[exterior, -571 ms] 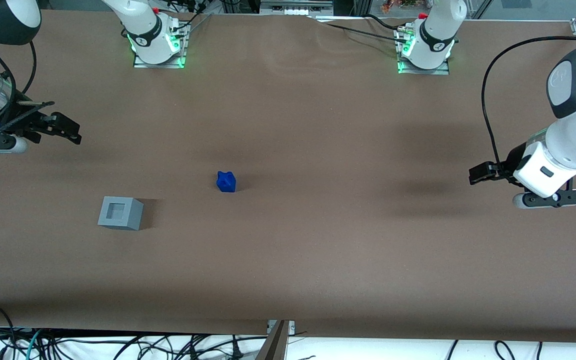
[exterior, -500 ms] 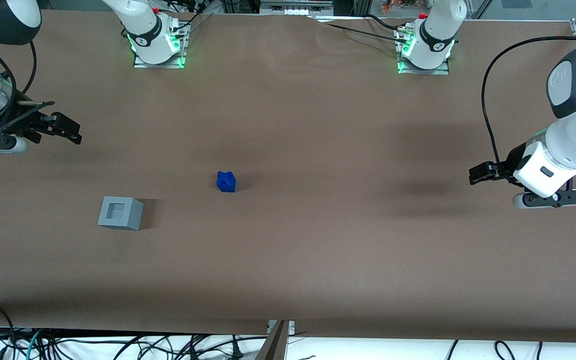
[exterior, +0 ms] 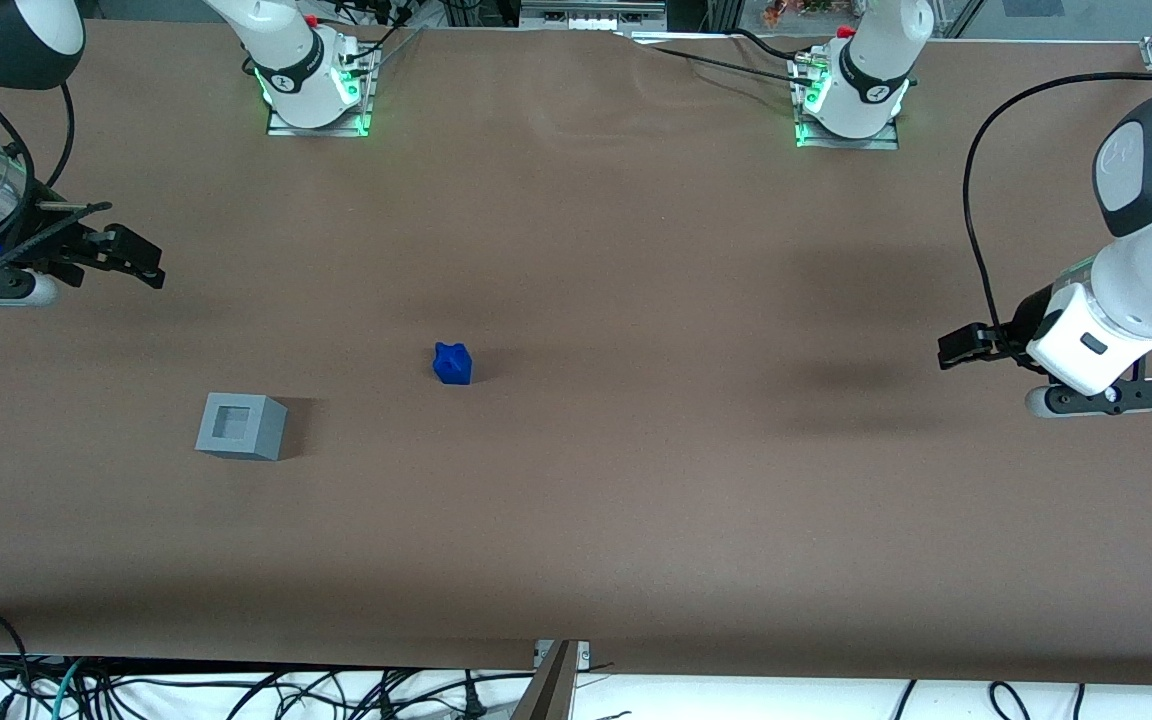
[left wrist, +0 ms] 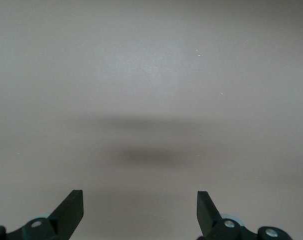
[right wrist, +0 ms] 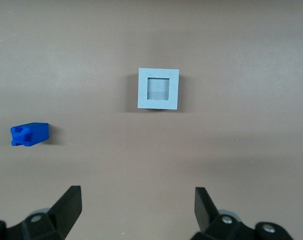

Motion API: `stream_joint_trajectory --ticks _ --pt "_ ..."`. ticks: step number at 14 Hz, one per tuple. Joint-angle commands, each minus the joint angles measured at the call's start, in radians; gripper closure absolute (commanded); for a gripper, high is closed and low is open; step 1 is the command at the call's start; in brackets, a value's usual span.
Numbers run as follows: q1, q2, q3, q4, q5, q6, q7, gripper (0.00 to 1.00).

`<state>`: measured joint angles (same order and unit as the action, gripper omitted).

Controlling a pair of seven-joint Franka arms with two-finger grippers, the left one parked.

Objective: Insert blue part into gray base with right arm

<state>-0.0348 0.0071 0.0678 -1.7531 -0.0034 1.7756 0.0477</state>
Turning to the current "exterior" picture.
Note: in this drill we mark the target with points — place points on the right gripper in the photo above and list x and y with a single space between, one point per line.
48 244

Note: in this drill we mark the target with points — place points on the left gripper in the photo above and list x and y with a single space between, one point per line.
1024 320

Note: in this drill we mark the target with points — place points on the blue plastic part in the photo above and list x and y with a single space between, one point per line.
452 365

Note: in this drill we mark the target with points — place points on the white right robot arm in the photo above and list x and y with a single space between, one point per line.
286 60

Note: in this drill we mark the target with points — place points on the gray cube base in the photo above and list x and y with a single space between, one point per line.
266 432

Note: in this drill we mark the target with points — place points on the orange background clutter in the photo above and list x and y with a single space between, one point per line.
796 10

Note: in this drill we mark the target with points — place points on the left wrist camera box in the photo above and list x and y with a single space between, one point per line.
1038 400

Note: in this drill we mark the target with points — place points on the small metal bracket plate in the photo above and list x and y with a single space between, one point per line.
584 652

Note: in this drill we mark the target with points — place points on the aluminium frame rail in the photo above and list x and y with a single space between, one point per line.
591 15

